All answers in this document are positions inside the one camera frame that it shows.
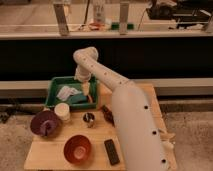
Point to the right metal post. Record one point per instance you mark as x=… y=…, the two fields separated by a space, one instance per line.
x=124 y=9

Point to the green item on shelf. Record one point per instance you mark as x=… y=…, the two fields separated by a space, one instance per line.
x=116 y=26

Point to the white crumpled cloth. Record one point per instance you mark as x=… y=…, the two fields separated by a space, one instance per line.
x=66 y=91

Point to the red small item in tray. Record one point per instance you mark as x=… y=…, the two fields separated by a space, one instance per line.
x=90 y=99

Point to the white bottle on shelf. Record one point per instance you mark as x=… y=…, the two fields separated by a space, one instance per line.
x=99 y=13

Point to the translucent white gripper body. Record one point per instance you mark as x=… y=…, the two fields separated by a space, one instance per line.
x=86 y=88

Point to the white paper cup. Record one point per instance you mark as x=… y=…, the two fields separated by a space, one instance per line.
x=62 y=110

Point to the black device on shelf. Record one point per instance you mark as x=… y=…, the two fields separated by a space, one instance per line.
x=185 y=12

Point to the purple bowl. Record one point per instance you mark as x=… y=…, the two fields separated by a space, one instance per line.
x=44 y=123

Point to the small metal cup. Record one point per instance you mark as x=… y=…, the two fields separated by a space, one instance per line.
x=89 y=119

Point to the green plastic tray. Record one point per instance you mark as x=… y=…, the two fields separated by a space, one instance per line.
x=58 y=82

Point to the red bowl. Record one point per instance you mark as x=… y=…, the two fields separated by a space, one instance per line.
x=77 y=149

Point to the left metal post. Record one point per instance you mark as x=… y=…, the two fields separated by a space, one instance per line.
x=61 y=19

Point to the metal post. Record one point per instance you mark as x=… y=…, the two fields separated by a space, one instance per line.
x=124 y=9
x=61 y=19

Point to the black remote control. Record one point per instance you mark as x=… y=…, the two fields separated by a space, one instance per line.
x=111 y=152

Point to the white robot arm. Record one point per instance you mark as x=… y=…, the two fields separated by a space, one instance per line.
x=139 y=139

